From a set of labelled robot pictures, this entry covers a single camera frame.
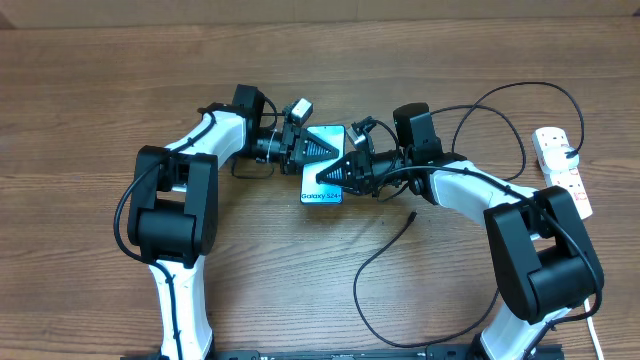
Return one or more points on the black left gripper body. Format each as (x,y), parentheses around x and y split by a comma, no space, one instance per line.
(288,147)

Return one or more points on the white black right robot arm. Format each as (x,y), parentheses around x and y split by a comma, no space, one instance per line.
(544,262)

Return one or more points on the blue Samsung Galaxy smartphone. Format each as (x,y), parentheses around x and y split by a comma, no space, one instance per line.
(312,192)

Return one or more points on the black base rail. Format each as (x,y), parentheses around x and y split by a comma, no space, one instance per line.
(435,352)

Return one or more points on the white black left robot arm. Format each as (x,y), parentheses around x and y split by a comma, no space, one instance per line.
(167,218)

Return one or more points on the white charger plug adapter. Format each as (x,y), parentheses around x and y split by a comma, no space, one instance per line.
(558,159)

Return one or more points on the white power strip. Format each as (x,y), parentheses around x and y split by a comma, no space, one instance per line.
(569,180)

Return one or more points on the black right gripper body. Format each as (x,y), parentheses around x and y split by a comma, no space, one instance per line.
(385,166)

